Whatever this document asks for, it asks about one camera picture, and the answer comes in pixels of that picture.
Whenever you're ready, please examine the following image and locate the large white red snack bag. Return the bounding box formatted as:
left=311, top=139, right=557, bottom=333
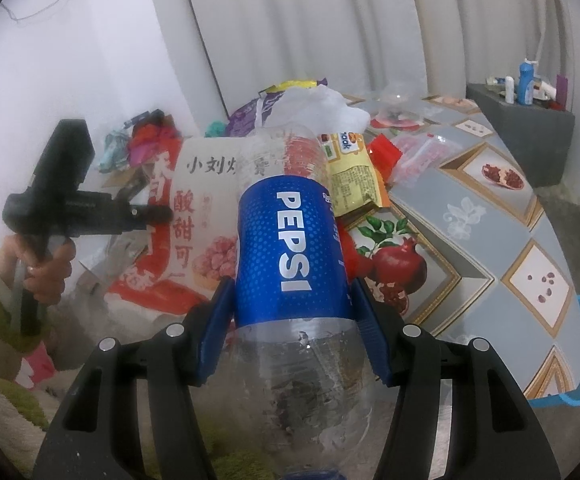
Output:
left=104, top=132, right=253, bottom=331

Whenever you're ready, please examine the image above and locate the blue plastic bottle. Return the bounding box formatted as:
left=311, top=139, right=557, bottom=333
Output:
left=517, top=57, right=536, bottom=106

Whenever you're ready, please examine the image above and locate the grey cabinet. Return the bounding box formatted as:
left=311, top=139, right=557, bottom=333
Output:
left=466, top=82, right=576, bottom=189

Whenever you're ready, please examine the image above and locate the teal patterned cloth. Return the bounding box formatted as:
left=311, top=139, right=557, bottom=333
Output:
left=98, top=129, right=131, bottom=174

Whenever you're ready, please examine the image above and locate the fruit print tablecloth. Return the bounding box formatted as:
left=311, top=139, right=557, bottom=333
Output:
left=340, top=92, right=580, bottom=401

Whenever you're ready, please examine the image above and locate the crumpled white plastic bag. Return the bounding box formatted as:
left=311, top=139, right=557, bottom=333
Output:
left=265, top=85, right=371, bottom=137

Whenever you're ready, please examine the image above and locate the purple snack bag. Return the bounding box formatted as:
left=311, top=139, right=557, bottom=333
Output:
left=225, top=92, right=281, bottom=138

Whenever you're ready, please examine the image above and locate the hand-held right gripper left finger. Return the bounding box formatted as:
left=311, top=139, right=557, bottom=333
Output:
left=32, top=276, right=235, bottom=480

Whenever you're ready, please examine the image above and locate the white curtain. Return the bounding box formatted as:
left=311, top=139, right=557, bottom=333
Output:
left=140, top=0, right=580, bottom=206

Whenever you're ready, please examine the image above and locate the clear bottle with blue label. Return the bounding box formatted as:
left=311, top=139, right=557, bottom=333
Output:
left=222, top=125, right=405, bottom=480

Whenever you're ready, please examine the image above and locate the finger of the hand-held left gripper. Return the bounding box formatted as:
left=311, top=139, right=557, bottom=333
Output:
left=120, top=202, right=175, bottom=226
left=112, top=174, right=145, bottom=206

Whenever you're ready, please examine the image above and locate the pink printed paper bag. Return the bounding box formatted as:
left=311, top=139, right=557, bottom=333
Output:
left=18, top=349, right=56, bottom=387

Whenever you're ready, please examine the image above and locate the clear plastic container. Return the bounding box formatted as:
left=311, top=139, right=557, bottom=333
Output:
left=370, top=92, right=427, bottom=129

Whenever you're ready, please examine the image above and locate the red pink cloth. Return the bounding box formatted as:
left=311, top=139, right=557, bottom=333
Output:
left=128, top=109, right=183, bottom=167

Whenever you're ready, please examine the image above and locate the pink clear zip bag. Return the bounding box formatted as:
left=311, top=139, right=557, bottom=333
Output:
left=390, top=132, right=464, bottom=187

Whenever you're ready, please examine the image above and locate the yellow purple snack wrapper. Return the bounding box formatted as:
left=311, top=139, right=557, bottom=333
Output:
left=259, top=77, right=331, bottom=98

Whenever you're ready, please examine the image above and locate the yellow snack packet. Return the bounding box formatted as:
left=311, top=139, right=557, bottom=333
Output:
left=317, top=127, right=391, bottom=217

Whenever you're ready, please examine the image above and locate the red wrapper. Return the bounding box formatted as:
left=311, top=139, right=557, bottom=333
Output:
left=367, top=135, right=403, bottom=182

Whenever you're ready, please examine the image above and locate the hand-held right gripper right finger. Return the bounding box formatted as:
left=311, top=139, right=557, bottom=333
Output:
left=354, top=279, right=559, bottom=480

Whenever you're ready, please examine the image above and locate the person's left hand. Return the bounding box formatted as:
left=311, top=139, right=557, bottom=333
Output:
left=0, top=237, right=76, bottom=308

